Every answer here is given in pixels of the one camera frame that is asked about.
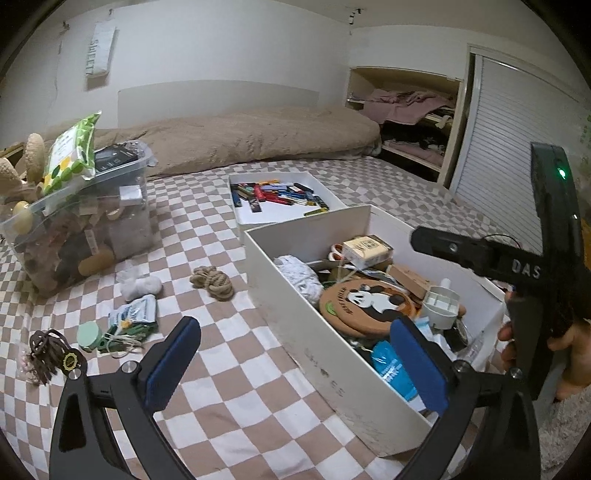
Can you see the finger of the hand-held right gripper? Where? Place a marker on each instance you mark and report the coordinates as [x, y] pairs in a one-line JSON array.
[[448, 249]]

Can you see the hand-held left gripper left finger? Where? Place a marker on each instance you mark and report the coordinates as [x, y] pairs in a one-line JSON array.
[[171, 364]]

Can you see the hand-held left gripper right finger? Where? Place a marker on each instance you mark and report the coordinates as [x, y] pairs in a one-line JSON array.
[[415, 364]]

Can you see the green clothespin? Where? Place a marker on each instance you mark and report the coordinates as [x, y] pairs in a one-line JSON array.
[[111, 340], [141, 328]]

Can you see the black tin with gold emblem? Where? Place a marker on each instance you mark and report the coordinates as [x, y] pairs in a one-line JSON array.
[[70, 362]]

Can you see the large white cardboard box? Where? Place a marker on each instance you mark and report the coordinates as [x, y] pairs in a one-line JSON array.
[[295, 323]]

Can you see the clear bag of pink beads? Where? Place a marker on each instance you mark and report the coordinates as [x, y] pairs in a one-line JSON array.
[[25, 369]]

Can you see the person's right hand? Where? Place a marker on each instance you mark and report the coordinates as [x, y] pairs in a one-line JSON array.
[[572, 360]]

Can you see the blue face mask packet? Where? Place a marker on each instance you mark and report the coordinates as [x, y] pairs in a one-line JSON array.
[[392, 369]]

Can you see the carved wooden block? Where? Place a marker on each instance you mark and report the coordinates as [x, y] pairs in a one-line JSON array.
[[408, 279]]

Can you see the white plastic brush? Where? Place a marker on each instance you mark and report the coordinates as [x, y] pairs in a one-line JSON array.
[[441, 307]]

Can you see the blue white packet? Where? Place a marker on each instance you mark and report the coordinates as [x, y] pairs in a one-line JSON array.
[[134, 311]]

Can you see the round panda coaster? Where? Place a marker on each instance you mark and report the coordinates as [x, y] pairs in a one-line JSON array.
[[364, 304]]

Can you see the yellow box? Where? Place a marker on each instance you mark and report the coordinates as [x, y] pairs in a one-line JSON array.
[[367, 249]]

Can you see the white sock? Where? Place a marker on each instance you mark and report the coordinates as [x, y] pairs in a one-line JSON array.
[[138, 286]]

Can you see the green round lid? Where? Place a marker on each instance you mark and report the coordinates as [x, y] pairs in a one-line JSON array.
[[89, 334]]

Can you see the white louvered door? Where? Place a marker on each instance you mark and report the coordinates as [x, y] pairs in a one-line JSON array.
[[508, 138]]

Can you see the white knit cloth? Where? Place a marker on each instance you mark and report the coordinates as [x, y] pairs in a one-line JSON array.
[[300, 277]]

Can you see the checkered bed sheet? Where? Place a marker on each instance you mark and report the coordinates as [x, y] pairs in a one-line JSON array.
[[207, 221]]

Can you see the clear plastic storage bin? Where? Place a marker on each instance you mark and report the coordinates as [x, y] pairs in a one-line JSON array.
[[92, 240]]

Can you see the pink clothes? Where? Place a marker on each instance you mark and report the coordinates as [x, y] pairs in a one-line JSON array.
[[401, 104]]

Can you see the shallow white box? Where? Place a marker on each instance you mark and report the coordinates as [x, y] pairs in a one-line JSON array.
[[286, 221]]

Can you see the beige fluffy rug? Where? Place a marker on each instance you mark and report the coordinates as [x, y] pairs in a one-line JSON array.
[[568, 434]]

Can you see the pile of colourful lighters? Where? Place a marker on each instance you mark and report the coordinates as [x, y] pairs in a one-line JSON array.
[[277, 191]]

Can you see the black box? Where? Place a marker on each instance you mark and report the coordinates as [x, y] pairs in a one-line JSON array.
[[113, 159]]

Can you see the green white snack packet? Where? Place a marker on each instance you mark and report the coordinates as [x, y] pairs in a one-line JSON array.
[[69, 152]]

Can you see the brown duvet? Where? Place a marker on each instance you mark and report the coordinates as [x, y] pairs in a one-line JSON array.
[[240, 134]]

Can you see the ceiling track light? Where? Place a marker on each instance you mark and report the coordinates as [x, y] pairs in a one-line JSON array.
[[354, 16]]

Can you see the beige plush toy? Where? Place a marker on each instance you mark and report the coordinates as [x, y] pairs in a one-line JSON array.
[[32, 152]]

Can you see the white headboard panel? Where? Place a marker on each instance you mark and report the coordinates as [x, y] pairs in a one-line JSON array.
[[207, 99]]

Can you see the wall closet shelf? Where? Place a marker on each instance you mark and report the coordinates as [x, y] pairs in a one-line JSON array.
[[355, 87]]

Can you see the white wall sign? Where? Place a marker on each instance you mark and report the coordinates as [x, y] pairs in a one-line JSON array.
[[99, 50]]

